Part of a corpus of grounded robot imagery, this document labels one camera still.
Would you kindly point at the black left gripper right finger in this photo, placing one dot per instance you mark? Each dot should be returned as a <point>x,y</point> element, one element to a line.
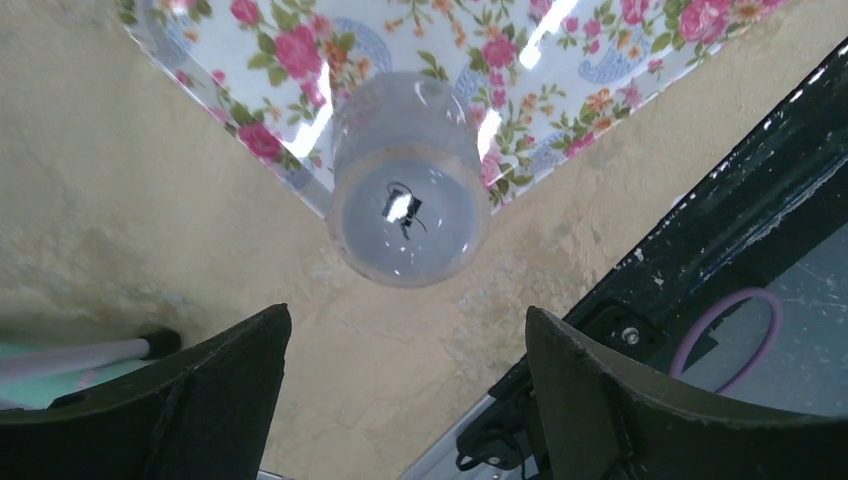
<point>606,416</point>

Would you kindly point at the floral serving tray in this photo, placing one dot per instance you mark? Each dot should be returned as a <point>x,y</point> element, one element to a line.
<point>543,79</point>

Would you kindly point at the white music stand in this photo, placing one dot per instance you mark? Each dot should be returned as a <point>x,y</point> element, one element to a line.
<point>154,345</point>

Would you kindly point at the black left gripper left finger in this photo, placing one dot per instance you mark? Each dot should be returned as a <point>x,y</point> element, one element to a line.
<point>202,413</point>

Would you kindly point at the light grey mug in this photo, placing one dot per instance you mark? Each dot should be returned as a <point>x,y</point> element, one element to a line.
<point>408,208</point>

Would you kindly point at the teal handle tool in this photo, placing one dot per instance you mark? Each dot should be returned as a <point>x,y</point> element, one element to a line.
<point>39,393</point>

